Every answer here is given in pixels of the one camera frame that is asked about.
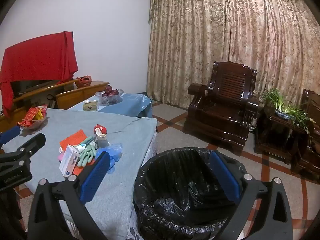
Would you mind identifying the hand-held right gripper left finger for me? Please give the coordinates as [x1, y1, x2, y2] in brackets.
[26, 151, 111, 240]

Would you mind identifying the white medicine box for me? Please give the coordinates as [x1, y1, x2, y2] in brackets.
[59, 145, 81, 178]

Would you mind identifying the blue tablecloth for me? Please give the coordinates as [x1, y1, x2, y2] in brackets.
[69, 93, 152, 118]

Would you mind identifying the red cloth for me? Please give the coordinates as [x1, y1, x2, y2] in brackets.
[0, 31, 79, 117]

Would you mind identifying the green potted plant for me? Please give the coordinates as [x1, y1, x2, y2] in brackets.
[260, 88, 313, 133]

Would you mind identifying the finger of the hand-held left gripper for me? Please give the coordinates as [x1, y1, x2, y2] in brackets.
[0, 126, 21, 145]
[0, 133, 46, 167]

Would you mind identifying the blue plastic glove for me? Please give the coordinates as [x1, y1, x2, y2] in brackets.
[96, 143, 123, 174]

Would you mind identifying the green rubber glove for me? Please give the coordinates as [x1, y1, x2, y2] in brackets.
[77, 142, 97, 167]

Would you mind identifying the glass snack bowl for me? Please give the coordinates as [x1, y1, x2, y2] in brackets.
[17, 105, 48, 131]

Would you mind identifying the white toothpaste tube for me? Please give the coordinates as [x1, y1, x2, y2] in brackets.
[74, 133, 110, 152]

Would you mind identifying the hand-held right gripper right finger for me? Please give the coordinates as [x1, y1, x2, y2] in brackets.
[209, 151, 293, 240]

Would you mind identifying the glass fruit bowl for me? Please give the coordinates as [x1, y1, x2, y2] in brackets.
[95, 89, 124, 105]

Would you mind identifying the red crumpled plastic bag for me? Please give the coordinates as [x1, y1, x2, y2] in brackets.
[93, 124, 107, 135]

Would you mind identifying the beige patterned curtain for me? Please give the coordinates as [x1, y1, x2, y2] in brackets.
[146, 0, 320, 107]

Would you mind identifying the bin with black bag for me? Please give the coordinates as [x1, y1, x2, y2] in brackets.
[133, 148, 250, 240]

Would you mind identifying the orange pumpkin basket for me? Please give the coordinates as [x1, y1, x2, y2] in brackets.
[76, 75, 92, 88]

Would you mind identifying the orange foam net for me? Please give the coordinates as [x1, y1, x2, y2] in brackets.
[59, 129, 88, 151]
[65, 156, 97, 178]

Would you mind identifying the black television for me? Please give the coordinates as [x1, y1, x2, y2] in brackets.
[11, 80, 59, 97]

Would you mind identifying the grey tablecloth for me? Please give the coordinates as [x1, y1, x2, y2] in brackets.
[2, 108, 157, 240]

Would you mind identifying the beige tissue box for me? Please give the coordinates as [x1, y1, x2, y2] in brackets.
[83, 100, 99, 112]

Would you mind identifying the dark wooden armchair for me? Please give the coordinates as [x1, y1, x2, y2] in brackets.
[182, 61, 260, 157]
[291, 89, 320, 182]

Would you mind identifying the red snack packet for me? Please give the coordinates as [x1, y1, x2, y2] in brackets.
[17, 106, 47, 127]

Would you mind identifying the dark wooden side table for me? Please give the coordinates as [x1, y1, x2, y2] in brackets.
[254, 105, 309, 164]

